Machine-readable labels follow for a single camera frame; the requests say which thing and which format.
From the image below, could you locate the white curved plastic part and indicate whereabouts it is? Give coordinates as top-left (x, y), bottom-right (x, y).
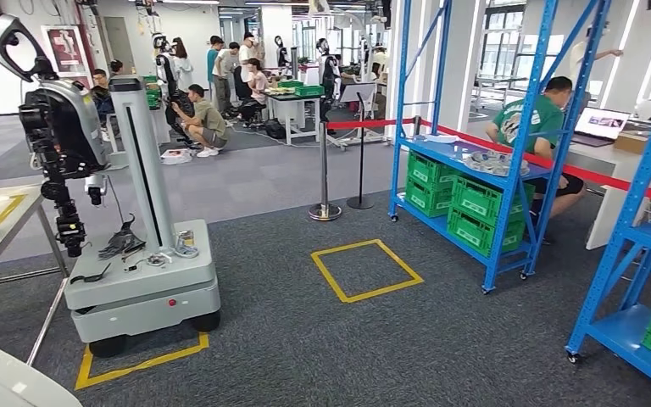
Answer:
top-left (0, 332), bottom-right (84, 407)

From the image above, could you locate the grey metal car part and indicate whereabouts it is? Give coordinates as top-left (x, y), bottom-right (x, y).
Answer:
top-left (462, 149), bottom-right (531, 179)

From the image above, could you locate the black bag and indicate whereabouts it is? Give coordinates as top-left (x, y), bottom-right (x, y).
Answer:
top-left (264, 118), bottom-right (288, 141)

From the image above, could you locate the red barrier tape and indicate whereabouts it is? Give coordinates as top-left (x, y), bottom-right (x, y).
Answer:
top-left (325, 116), bottom-right (418, 132)
top-left (418, 116), bottom-right (651, 204)

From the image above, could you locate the black top table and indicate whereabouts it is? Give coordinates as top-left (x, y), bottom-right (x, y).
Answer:
top-left (260, 91), bottom-right (328, 147)

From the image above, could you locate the white board stand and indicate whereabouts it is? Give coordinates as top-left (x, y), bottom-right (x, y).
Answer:
top-left (328, 81), bottom-right (387, 151)

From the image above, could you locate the black white humanoid robot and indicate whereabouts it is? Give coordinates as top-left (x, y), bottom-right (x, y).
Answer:
top-left (273, 34), bottom-right (292, 70)
top-left (151, 32), bottom-right (180, 98)
top-left (314, 37), bottom-right (342, 136)

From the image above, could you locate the white bag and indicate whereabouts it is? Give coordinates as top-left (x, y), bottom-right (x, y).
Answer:
top-left (159, 147), bottom-right (194, 166)

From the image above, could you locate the grey wheeled robot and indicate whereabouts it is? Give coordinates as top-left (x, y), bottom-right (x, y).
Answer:
top-left (0, 12), bottom-right (223, 360)

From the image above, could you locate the green crate stack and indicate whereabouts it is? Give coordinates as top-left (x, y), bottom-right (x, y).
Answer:
top-left (142, 74), bottom-right (162, 111)

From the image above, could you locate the white table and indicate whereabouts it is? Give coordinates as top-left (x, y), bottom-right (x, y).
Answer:
top-left (561, 140), bottom-right (651, 252)

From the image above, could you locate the laptop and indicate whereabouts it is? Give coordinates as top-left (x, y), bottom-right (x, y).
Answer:
top-left (570, 106), bottom-right (632, 149)

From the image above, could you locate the cardboard box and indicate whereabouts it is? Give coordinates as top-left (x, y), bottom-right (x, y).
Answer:
top-left (613, 132), bottom-right (651, 157)

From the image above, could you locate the silver stanchion post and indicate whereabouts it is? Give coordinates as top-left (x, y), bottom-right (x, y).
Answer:
top-left (308, 119), bottom-right (342, 222)

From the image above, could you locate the yellow floor tape frame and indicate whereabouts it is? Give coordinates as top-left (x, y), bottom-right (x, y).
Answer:
top-left (309, 237), bottom-right (426, 305)

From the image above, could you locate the red wall poster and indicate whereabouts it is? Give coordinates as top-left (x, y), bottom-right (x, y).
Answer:
top-left (41, 25), bottom-right (92, 81)

